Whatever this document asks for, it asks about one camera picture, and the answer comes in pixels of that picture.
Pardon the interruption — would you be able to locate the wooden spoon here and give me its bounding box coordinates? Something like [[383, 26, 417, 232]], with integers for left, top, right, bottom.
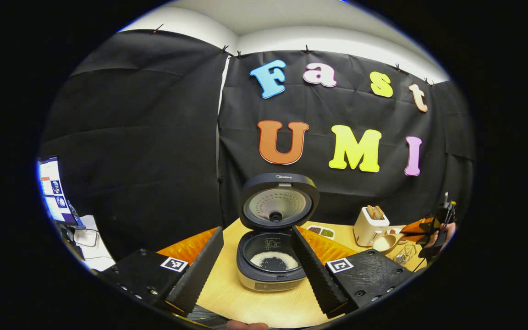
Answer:
[[372, 232, 407, 255]]

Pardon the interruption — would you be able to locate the white sectioned bean dish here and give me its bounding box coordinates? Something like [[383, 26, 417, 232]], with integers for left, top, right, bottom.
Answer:
[[307, 225, 336, 240]]

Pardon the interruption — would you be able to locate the clear wire chopstick holder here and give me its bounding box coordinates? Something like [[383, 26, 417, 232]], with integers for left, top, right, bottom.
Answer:
[[395, 244, 417, 266]]

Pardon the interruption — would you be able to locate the computer monitor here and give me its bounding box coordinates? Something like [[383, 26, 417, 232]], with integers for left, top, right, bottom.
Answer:
[[37, 156, 80, 226]]

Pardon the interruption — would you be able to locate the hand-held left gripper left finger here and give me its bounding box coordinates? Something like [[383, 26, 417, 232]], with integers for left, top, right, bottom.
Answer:
[[99, 225, 225, 317]]

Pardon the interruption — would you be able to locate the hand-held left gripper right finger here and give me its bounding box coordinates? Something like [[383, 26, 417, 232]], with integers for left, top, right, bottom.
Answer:
[[290, 225, 415, 319]]

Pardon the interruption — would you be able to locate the black backdrop cloth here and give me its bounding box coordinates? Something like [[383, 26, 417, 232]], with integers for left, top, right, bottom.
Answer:
[[37, 30, 475, 262]]

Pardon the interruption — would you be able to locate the white toaster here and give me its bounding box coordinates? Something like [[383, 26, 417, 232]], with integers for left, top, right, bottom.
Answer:
[[353, 205, 391, 247]]

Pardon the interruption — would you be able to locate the dark grey rice cooker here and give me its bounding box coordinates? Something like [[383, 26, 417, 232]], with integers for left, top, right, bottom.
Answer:
[[236, 173, 320, 292]]

